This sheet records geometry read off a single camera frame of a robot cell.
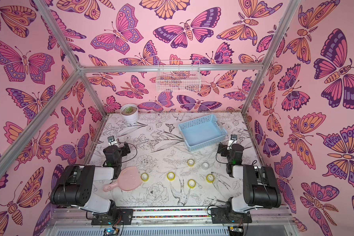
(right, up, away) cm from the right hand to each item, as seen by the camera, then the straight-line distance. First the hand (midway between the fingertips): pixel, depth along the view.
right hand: (225, 142), depth 93 cm
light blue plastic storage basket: (-14, +5, +15) cm, 21 cm away
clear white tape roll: (-13, -14, -2) cm, 20 cm away
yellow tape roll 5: (-12, -20, -7) cm, 24 cm away
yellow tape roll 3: (-35, -19, -6) cm, 40 cm away
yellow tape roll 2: (-50, -20, -6) cm, 54 cm away
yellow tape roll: (-22, -12, -1) cm, 26 cm away
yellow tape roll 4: (-23, -23, -8) cm, 33 cm away
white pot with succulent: (-66, +21, +13) cm, 70 cm away
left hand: (-68, 0, 0) cm, 68 cm away
